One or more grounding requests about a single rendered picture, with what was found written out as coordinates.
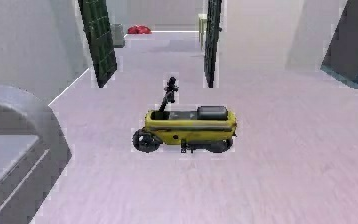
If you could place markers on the dark grey teal-edged cabinet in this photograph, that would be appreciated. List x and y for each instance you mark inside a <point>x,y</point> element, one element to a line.
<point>350,46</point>

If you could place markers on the pale green table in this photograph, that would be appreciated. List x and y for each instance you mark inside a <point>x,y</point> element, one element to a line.
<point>202,26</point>

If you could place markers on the grey bin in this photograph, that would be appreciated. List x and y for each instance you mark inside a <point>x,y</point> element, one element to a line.
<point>117,35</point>

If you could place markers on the grey curved sofa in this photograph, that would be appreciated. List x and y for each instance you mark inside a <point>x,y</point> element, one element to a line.
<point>17,156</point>

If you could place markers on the yellow toy scooter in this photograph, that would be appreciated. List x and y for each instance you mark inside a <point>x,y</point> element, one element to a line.
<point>190,128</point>

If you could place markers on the red cloth heap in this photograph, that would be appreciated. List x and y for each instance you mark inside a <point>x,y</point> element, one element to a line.
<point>139,29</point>

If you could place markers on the dark green panelled door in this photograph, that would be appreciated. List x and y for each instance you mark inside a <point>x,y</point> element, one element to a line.
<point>99,40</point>
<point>211,40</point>

